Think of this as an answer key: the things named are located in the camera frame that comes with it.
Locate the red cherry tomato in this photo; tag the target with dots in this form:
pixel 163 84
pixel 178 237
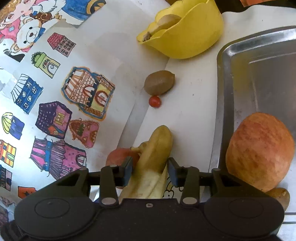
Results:
pixel 155 101

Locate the fruit in yellow bowl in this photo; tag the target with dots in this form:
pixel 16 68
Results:
pixel 163 23

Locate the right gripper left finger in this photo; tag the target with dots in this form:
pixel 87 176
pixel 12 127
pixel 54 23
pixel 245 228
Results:
pixel 111 177

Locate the brownish banana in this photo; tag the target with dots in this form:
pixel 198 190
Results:
pixel 148 179

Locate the yellow plastic bowl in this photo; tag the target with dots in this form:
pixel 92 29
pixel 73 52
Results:
pixel 200 27

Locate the small brown kiwi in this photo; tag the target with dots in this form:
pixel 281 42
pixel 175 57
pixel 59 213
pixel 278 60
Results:
pixel 281 195

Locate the paper sheet with house drawings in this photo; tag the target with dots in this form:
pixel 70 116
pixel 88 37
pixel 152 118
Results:
pixel 69 96

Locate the red apple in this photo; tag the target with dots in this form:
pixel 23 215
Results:
pixel 118 157

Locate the steel rectangular tray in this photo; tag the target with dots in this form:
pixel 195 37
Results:
pixel 255 73

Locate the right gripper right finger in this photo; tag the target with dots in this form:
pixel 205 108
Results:
pixel 188 178

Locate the pale pink apple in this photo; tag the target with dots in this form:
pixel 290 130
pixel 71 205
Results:
pixel 260 151

